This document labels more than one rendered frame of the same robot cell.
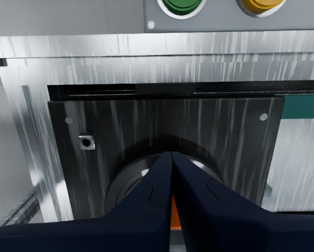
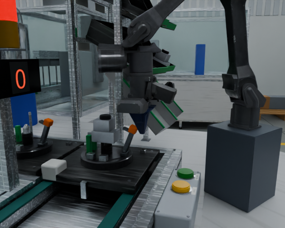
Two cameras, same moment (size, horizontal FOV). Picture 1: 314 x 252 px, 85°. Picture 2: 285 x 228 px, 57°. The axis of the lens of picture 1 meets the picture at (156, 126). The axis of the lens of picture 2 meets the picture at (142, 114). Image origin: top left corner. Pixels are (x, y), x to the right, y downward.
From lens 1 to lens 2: 0.65 m
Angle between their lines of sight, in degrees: 73
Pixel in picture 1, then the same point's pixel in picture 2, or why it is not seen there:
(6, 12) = not seen: hidden behind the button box
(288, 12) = (169, 193)
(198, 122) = (136, 168)
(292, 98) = (128, 201)
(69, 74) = (166, 156)
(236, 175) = (103, 173)
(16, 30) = not seen: hidden behind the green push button
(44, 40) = (177, 155)
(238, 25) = (169, 183)
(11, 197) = not seen: hidden behind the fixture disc
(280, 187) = (58, 212)
